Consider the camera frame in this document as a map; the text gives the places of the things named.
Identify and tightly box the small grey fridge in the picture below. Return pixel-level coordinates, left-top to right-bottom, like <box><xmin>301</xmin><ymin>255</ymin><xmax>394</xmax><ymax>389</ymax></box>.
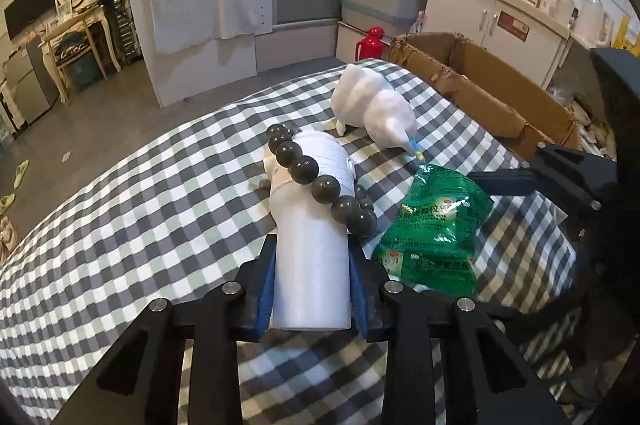
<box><xmin>0</xmin><ymin>40</ymin><xmax>58</xmax><ymax>126</ymax></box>

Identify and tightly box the red thermos jug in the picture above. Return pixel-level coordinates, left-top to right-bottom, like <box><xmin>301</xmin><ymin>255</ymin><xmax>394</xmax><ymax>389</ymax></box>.
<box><xmin>356</xmin><ymin>26</ymin><xmax>390</xmax><ymax>62</ymax></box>

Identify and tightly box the white plush toy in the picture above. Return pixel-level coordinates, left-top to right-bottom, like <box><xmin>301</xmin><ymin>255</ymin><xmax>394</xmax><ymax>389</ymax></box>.
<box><xmin>331</xmin><ymin>64</ymin><xmax>426</xmax><ymax>163</ymax></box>

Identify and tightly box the wooden chair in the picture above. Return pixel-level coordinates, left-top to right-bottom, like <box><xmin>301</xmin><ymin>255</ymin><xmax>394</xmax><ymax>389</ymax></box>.
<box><xmin>52</xmin><ymin>32</ymin><xmax>108</xmax><ymax>91</ymax></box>

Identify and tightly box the white plastic bottle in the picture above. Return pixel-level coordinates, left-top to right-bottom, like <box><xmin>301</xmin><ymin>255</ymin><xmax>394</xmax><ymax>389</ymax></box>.
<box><xmin>263</xmin><ymin>130</ymin><xmax>357</xmax><ymax>331</ymax></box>

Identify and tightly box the dark bead bracelet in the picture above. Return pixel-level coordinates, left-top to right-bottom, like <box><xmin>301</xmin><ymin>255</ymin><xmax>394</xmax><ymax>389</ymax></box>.
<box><xmin>257</xmin><ymin>122</ymin><xmax>378</xmax><ymax>237</ymax></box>

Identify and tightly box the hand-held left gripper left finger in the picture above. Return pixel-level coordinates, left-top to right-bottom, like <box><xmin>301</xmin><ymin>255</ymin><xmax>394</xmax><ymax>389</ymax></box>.
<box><xmin>52</xmin><ymin>232</ymin><xmax>278</xmax><ymax>425</ymax></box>

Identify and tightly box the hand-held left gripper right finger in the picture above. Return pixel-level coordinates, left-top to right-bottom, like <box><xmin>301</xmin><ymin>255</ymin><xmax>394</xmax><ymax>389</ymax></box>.
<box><xmin>347</xmin><ymin>240</ymin><xmax>571</xmax><ymax>425</ymax></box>

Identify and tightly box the checkered tablecloth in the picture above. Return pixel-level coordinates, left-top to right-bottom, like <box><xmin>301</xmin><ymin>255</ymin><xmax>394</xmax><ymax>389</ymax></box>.
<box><xmin>0</xmin><ymin>58</ymin><xmax>583</xmax><ymax>425</ymax></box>

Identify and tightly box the brown cardboard box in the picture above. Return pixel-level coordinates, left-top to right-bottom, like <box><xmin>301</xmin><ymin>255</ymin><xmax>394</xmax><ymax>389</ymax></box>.
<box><xmin>387</xmin><ymin>32</ymin><xmax>583</xmax><ymax>161</ymax></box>

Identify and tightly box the black flat television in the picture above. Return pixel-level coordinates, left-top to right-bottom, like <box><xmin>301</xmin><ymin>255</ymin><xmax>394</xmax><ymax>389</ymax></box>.
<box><xmin>4</xmin><ymin>0</ymin><xmax>56</xmax><ymax>40</ymax></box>

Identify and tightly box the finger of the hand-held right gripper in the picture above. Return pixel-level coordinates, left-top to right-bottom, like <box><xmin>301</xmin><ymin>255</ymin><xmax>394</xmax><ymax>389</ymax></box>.
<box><xmin>467</xmin><ymin>168</ymin><xmax>538</xmax><ymax>197</ymax></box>
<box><xmin>472</xmin><ymin>290</ymin><xmax>578</xmax><ymax>346</ymax></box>

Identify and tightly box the white electric kettle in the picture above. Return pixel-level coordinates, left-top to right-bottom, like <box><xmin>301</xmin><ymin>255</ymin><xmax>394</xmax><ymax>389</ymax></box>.
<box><xmin>575</xmin><ymin>0</ymin><xmax>613</xmax><ymax>48</ymax></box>

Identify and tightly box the green plastic packet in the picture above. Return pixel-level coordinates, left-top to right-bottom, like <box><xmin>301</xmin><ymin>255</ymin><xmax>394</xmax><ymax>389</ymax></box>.
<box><xmin>371</xmin><ymin>162</ymin><xmax>495</xmax><ymax>298</ymax></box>

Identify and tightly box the blue bucket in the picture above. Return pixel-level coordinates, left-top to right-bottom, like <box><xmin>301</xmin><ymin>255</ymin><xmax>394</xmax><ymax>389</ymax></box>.
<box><xmin>67</xmin><ymin>55</ymin><xmax>98</xmax><ymax>87</ymax></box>

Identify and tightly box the white cabinet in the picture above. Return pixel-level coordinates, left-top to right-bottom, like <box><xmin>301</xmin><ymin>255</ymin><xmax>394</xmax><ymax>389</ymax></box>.
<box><xmin>422</xmin><ymin>0</ymin><xmax>573</xmax><ymax>88</ymax></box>

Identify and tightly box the pale litter pile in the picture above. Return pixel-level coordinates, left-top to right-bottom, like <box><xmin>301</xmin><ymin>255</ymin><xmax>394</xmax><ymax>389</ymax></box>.
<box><xmin>547</xmin><ymin>85</ymin><xmax>618</xmax><ymax>156</ymax></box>

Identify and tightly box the black drawer rack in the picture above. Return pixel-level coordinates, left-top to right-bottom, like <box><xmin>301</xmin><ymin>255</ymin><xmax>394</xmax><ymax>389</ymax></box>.
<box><xmin>102</xmin><ymin>0</ymin><xmax>141</xmax><ymax>66</ymax></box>

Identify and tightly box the cream vanity table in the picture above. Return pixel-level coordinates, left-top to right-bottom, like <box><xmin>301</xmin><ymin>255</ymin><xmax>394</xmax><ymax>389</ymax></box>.
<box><xmin>39</xmin><ymin>2</ymin><xmax>123</xmax><ymax>103</ymax></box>

